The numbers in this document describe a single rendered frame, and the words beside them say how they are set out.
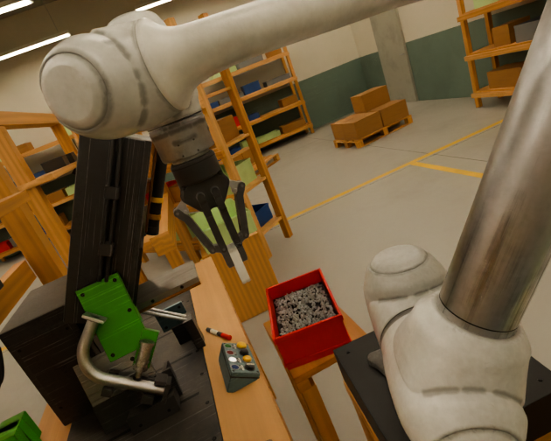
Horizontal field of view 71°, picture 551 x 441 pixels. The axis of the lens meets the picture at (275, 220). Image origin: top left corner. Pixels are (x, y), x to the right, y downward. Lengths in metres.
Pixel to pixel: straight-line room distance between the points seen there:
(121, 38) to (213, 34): 0.09
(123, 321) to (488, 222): 0.91
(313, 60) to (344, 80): 0.97
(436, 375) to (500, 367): 0.07
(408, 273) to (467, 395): 0.23
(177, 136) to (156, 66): 0.18
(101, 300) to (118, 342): 0.12
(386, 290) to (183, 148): 0.41
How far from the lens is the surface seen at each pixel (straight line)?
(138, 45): 0.45
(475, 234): 0.52
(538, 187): 0.49
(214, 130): 3.58
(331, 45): 10.99
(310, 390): 1.26
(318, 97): 10.74
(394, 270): 0.72
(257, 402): 1.05
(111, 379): 1.16
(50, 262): 1.94
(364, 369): 0.94
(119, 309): 1.14
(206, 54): 0.45
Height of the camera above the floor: 1.58
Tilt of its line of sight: 19 degrees down
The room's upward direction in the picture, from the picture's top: 22 degrees counter-clockwise
